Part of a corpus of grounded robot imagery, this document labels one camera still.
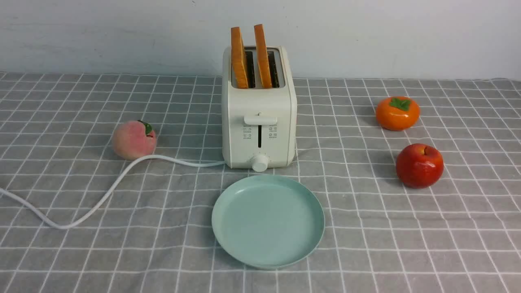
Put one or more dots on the white two-slot toaster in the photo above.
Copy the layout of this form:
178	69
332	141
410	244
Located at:
259	124

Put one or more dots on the red apple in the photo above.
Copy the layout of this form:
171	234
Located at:
419	166

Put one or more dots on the light green round plate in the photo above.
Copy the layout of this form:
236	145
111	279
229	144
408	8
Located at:
268	221

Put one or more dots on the grey checkered tablecloth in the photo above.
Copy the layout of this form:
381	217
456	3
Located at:
153	235

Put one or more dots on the orange persimmon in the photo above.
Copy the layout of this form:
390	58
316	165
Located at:
397	113

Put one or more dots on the pink peach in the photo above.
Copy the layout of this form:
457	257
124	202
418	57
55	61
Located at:
134	139

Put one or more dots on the toast slice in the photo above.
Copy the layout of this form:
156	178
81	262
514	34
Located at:
238	58
262	57

